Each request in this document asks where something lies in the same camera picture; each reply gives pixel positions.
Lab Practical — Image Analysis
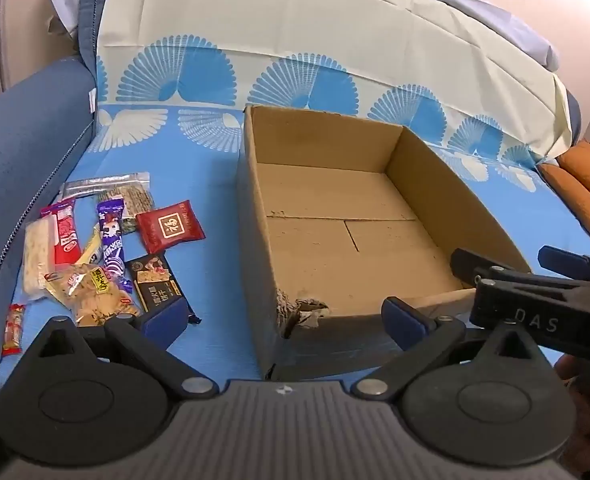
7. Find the blue fan printed sheet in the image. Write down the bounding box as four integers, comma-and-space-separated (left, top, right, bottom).
0, 0, 590, 396

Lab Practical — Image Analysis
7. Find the purple cartoon snack packet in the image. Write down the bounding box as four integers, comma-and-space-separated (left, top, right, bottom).
97, 199, 128, 281

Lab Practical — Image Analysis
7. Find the blue sofa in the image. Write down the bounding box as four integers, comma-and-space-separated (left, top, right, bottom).
0, 0, 583, 401

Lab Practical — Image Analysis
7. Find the cardboard box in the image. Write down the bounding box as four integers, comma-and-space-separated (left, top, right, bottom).
237, 104, 533, 381

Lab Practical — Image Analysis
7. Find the red square snack packet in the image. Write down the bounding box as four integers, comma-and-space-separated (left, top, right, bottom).
136, 200, 206, 255

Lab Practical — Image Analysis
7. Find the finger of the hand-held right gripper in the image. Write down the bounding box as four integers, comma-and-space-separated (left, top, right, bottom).
538, 246, 590, 277
450, 248, 530, 290

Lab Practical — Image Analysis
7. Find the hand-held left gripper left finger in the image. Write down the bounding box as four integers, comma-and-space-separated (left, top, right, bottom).
22, 302, 220, 402

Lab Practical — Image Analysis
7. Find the black biscuit packet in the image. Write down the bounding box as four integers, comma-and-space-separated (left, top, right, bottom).
125, 254, 200, 326

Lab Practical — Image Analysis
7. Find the yellow snack bar packet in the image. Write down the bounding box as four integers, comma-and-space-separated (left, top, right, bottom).
77, 225, 103, 266

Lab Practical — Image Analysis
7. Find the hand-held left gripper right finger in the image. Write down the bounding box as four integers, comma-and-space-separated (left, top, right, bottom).
351, 297, 548, 401

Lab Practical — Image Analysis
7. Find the small red candy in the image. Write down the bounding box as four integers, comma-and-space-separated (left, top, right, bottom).
1, 303, 26, 357

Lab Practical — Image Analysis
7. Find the golden fried snack bag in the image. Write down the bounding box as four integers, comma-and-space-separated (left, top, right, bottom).
45, 262, 143, 328

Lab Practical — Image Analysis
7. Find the white nougat packet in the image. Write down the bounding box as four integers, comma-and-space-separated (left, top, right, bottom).
22, 217, 58, 301

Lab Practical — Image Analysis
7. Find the red and white snack packet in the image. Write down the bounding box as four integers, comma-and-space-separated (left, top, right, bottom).
40, 199, 80, 266

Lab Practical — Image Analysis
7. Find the clear zip bag granola bar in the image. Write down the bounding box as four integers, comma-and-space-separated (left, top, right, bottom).
60, 172, 154, 233

